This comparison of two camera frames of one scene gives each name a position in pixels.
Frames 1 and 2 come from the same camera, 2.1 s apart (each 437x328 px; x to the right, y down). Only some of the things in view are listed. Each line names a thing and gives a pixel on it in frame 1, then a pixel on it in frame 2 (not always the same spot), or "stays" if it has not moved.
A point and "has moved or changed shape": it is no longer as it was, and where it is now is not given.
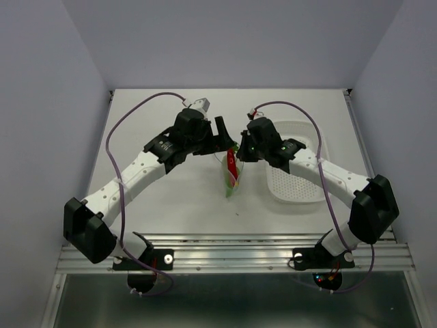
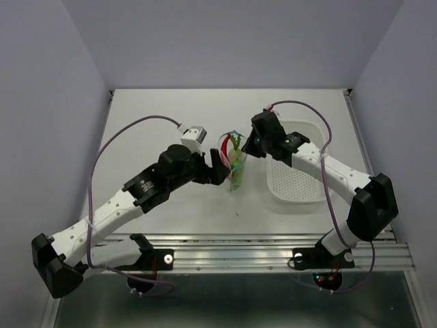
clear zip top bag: (232, 167) has moved or changed shape
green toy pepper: (229, 187) → (237, 173)
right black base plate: (319, 258) stays
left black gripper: (214, 146) → (219, 171)
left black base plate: (158, 259) stays
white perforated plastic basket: (285, 186) stays
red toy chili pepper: (231, 162) has moved or changed shape
